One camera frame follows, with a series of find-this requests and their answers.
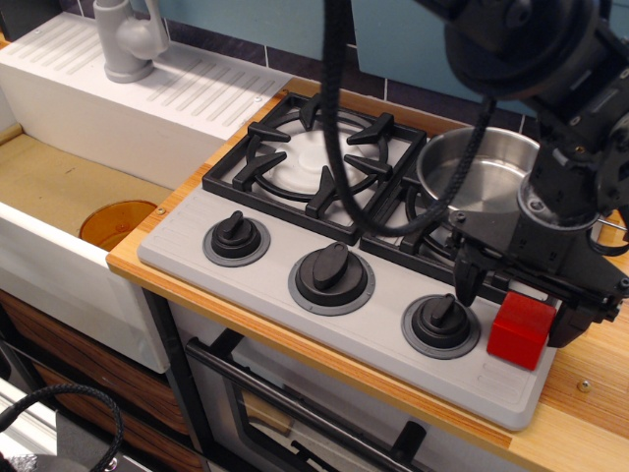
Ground black right burner grate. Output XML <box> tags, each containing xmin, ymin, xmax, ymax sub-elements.
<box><xmin>360</xmin><ymin>166</ymin><xmax>517</xmax><ymax>301</ymax></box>

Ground white toy sink unit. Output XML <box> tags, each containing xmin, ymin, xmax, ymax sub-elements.
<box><xmin>1</xmin><ymin>13</ymin><xmax>288</xmax><ymax>374</ymax></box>

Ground black right stove knob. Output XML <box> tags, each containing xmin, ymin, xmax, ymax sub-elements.
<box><xmin>401</xmin><ymin>294</ymin><xmax>481</xmax><ymax>360</ymax></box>

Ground grey toy faucet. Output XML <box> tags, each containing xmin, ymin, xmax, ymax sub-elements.
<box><xmin>93</xmin><ymin>0</ymin><xmax>169</xmax><ymax>84</ymax></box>

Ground wooden drawer fronts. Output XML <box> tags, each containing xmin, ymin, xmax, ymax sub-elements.
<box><xmin>1</xmin><ymin>292</ymin><xmax>206</xmax><ymax>471</ymax></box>

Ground black left stove knob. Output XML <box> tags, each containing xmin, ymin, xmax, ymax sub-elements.
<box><xmin>201</xmin><ymin>210</ymin><xmax>271</xmax><ymax>267</ymax></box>

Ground oven door with handle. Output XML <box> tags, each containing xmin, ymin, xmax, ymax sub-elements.
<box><xmin>185</xmin><ymin>329</ymin><xmax>519</xmax><ymax>471</ymax></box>

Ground grey toy stove top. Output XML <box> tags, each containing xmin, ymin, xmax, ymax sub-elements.
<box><xmin>138</xmin><ymin>180</ymin><xmax>554</xmax><ymax>431</ymax></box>

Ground black middle stove knob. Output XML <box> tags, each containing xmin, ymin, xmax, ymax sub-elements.
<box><xmin>288</xmin><ymin>242</ymin><xmax>375</xmax><ymax>317</ymax></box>

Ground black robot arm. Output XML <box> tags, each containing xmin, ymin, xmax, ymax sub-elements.
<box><xmin>426</xmin><ymin>1</ymin><xmax>628</xmax><ymax>348</ymax></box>

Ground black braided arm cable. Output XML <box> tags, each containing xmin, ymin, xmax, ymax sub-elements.
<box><xmin>321</xmin><ymin>0</ymin><xmax>496</xmax><ymax>235</ymax></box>

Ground black burner grate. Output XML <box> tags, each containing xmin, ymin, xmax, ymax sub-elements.
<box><xmin>202</xmin><ymin>93</ymin><xmax>427</xmax><ymax>245</ymax></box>
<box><xmin>360</xmin><ymin>166</ymin><xmax>517</xmax><ymax>301</ymax></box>

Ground black braided foreground cable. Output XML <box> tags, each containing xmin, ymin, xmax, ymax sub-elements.
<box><xmin>0</xmin><ymin>383</ymin><xmax>123</xmax><ymax>472</ymax></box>

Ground black stove knob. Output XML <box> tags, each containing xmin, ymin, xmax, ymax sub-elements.
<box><xmin>201</xmin><ymin>210</ymin><xmax>271</xmax><ymax>267</ymax></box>
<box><xmin>288</xmin><ymin>242</ymin><xmax>375</xmax><ymax>317</ymax></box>
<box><xmin>401</xmin><ymin>294</ymin><xmax>481</xmax><ymax>360</ymax></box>

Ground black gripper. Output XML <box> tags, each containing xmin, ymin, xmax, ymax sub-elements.
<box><xmin>449</xmin><ymin>210</ymin><xmax>628</xmax><ymax>348</ymax></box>

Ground small steel pan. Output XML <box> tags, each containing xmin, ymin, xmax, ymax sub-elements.
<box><xmin>411</xmin><ymin>127</ymin><xmax>540</xmax><ymax>213</ymax></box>

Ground black left burner grate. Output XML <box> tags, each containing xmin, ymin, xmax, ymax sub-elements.
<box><xmin>202</xmin><ymin>93</ymin><xmax>427</xmax><ymax>245</ymax></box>

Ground orange translucent plate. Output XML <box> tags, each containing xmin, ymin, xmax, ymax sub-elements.
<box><xmin>79</xmin><ymin>200</ymin><xmax>156</xmax><ymax>251</ymax></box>

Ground red cube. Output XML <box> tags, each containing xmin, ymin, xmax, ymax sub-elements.
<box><xmin>486</xmin><ymin>292</ymin><xmax>557</xmax><ymax>371</ymax></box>

